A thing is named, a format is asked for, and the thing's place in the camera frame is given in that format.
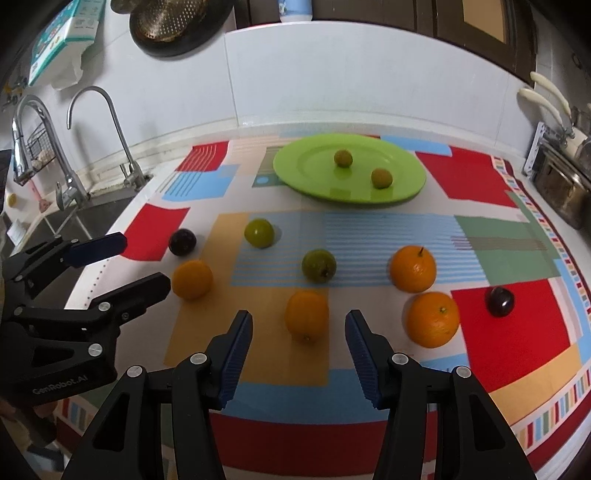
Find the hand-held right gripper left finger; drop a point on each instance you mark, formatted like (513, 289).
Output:
(235, 364)

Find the yellow wall hook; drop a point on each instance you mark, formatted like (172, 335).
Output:
(14, 88)

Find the metal colander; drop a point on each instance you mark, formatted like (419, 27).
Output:
(161, 21)

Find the colourful patterned tablecloth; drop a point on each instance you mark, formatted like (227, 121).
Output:
(295, 369)

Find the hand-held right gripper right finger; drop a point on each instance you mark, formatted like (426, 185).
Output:
(362, 364)

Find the black round pan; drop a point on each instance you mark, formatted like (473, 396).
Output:
(203, 39)

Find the small brownish round fruit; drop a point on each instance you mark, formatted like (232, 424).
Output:
(343, 158)
(382, 178)

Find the tissue box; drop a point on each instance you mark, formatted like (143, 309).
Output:
(69, 27)

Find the dark purple plum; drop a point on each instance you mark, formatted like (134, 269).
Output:
(499, 301)
(182, 242)

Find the thin chrome gooseneck faucet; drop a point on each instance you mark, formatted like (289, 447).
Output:
(134, 173)

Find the white and blue bottle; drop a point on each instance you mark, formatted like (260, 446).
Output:
(295, 10)

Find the green round fruit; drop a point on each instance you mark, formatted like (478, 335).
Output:
(259, 233)
(318, 266)

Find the chrome pull-down faucet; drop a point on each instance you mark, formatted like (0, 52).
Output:
(69, 184)

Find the small orange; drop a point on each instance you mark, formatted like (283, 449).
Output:
(192, 279)
(306, 316)

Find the large orange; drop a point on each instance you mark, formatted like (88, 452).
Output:
(432, 319)

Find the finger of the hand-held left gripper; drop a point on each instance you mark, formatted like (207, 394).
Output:
(99, 247)
(138, 293)

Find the orange with stem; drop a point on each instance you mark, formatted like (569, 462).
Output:
(413, 270)

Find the green plate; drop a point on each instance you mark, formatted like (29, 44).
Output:
(304, 166)

